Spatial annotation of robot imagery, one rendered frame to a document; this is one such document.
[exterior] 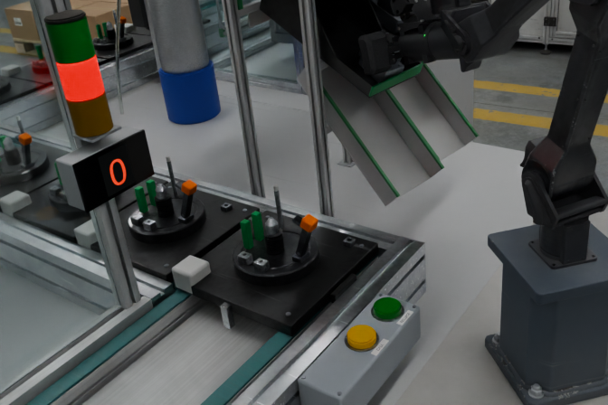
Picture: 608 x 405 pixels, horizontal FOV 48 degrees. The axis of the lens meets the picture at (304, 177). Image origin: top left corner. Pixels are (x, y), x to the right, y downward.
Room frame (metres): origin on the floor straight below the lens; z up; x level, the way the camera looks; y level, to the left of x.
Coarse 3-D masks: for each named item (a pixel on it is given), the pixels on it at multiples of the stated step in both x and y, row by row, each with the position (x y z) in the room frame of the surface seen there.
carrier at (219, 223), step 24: (168, 168) 1.15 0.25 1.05; (168, 192) 1.21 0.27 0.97; (120, 216) 1.13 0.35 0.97; (144, 216) 1.09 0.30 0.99; (168, 216) 1.08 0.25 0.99; (192, 216) 1.06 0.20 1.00; (216, 216) 1.09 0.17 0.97; (240, 216) 1.08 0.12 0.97; (144, 240) 1.03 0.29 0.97; (168, 240) 1.02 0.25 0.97; (192, 240) 1.02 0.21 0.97; (216, 240) 1.02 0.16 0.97; (144, 264) 0.96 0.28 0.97; (168, 264) 0.95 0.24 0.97
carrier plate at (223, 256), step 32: (288, 224) 1.04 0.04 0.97; (224, 256) 0.96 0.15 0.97; (320, 256) 0.93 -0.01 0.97; (352, 256) 0.92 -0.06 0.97; (192, 288) 0.89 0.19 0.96; (224, 288) 0.87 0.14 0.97; (256, 288) 0.86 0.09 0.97; (288, 288) 0.85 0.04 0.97; (320, 288) 0.84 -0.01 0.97; (256, 320) 0.80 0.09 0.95; (288, 320) 0.78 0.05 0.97
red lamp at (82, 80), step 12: (96, 60) 0.86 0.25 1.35; (60, 72) 0.84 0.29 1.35; (72, 72) 0.83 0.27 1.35; (84, 72) 0.84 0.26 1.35; (96, 72) 0.85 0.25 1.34; (72, 84) 0.83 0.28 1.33; (84, 84) 0.83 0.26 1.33; (96, 84) 0.84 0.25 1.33; (72, 96) 0.83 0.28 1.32; (84, 96) 0.83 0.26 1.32; (96, 96) 0.84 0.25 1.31
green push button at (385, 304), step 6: (378, 300) 0.79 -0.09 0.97; (384, 300) 0.79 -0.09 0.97; (390, 300) 0.79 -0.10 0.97; (396, 300) 0.79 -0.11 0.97; (378, 306) 0.78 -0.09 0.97; (384, 306) 0.78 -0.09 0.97; (390, 306) 0.78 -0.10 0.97; (396, 306) 0.78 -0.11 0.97; (378, 312) 0.77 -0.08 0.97; (384, 312) 0.77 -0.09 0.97; (390, 312) 0.76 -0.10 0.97; (396, 312) 0.77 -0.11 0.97; (384, 318) 0.76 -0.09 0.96; (390, 318) 0.76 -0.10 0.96
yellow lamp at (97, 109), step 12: (72, 108) 0.84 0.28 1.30; (84, 108) 0.83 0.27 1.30; (96, 108) 0.84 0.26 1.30; (108, 108) 0.85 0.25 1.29; (72, 120) 0.84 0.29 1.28; (84, 120) 0.83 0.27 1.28; (96, 120) 0.84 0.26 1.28; (108, 120) 0.85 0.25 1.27; (84, 132) 0.83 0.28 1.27; (96, 132) 0.83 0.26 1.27
